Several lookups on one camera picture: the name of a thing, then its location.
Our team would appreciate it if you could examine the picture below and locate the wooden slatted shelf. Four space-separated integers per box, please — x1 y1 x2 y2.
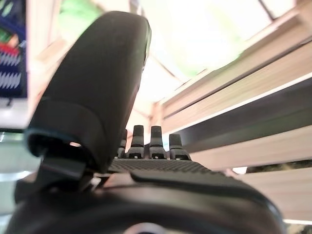
151 0 312 222

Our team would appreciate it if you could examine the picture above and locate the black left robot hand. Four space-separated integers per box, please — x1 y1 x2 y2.
4 11 286 234

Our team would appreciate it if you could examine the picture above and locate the colourful box on shelf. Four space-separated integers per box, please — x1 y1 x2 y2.
0 0 29 99

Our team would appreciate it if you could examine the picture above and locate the bright glass window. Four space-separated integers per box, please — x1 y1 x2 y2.
136 0 300 81

